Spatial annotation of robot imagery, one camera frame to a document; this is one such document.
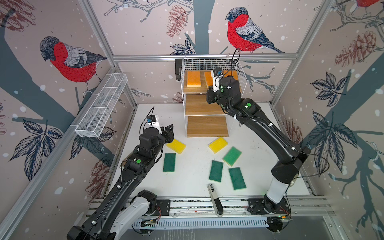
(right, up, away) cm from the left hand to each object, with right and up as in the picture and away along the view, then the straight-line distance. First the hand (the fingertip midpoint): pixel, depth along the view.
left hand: (168, 126), depth 71 cm
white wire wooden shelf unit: (+19, +2, +36) cm, 40 cm away
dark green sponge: (-3, -23, +16) cm, 29 cm away
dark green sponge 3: (+37, -30, +10) cm, 49 cm away
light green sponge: (+36, -20, +19) cm, 45 cm away
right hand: (+18, +17, -1) cm, 25 cm away
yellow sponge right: (+28, -15, +26) cm, 41 cm away
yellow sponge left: (+1, -15, +26) cm, 30 cm away
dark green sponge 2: (+26, -27, +13) cm, 40 cm away
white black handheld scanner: (+24, -37, 0) cm, 44 cm away
